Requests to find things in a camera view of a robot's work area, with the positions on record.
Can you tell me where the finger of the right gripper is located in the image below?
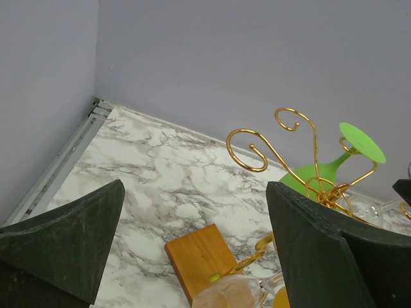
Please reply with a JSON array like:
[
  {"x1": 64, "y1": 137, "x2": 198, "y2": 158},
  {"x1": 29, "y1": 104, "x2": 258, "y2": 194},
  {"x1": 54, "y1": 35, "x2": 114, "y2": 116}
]
[{"x1": 392, "y1": 179, "x2": 411, "y2": 204}]

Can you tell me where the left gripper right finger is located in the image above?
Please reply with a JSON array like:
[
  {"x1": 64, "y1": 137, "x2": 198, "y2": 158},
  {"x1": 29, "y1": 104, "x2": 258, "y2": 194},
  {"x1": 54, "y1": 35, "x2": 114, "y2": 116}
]
[{"x1": 266, "y1": 182, "x2": 410, "y2": 307}]

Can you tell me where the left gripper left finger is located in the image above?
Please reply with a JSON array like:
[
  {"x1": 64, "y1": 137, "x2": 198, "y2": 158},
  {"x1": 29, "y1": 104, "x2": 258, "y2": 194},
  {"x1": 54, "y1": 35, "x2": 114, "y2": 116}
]
[{"x1": 1, "y1": 180, "x2": 125, "y2": 307}]

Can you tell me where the clear wine glass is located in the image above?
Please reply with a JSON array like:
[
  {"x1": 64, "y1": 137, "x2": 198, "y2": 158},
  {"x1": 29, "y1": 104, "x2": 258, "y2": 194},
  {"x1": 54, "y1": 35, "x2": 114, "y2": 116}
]
[
  {"x1": 347, "y1": 194, "x2": 384, "y2": 228},
  {"x1": 191, "y1": 273, "x2": 285, "y2": 308}
]

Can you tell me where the orange hanging wine glass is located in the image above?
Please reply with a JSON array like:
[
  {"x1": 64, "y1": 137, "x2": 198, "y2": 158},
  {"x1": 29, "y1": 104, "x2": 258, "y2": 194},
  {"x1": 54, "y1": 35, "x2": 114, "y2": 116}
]
[{"x1": 272, "y1": 287, "x2": 290, "y2": 308}]

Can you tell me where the green wine glass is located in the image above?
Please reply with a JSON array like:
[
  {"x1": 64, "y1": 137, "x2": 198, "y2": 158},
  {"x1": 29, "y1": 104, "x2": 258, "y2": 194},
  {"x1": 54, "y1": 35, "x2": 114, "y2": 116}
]
[{"x1": 278, "y1": 122, "x2": 387, "y2": 201}]

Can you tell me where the wooden rack base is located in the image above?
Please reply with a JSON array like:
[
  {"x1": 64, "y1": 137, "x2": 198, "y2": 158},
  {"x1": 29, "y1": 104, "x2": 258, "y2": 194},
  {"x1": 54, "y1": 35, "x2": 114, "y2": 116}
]
[{"x1": 164, "y1": 224, "x2": 238, "y2": 303}]

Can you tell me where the gold wire glass rack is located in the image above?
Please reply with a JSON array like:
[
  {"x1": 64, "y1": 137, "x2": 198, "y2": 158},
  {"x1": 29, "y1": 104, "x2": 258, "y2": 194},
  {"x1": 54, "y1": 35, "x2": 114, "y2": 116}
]
[{"x1": 226, "y1": 107, "x2": 411, "y2": 308}]

